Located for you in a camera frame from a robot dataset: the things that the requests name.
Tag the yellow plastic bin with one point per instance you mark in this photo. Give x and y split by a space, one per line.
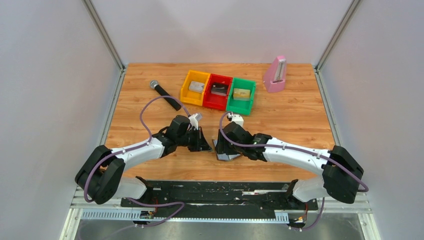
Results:
190 97

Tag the gold card in green bin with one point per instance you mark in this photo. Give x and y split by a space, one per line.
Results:
241 94

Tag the green plastic bin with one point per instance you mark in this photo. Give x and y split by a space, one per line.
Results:
241 107

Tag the pink metronome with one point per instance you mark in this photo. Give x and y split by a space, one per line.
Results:
274 78

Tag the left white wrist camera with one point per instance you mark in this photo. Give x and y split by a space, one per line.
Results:
194 120

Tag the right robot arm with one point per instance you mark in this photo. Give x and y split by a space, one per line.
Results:
338 175

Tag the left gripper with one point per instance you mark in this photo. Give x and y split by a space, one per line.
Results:
201 144

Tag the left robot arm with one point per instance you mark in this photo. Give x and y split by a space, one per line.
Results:
102 173

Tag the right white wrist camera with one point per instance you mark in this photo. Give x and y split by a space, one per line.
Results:
235 118

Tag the silver card in yellow bin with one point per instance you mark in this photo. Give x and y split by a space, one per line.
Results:
196 86

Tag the black card in red bin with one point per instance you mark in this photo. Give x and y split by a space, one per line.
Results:
219 89

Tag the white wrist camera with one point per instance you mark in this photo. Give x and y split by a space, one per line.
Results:
194 120
235 118

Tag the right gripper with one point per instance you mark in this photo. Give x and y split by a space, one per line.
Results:
222 148

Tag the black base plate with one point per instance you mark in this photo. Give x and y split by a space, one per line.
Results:
222 199

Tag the red plastic bin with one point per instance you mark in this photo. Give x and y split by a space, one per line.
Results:
213 101

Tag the black microphone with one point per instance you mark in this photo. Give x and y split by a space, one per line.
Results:
154 84

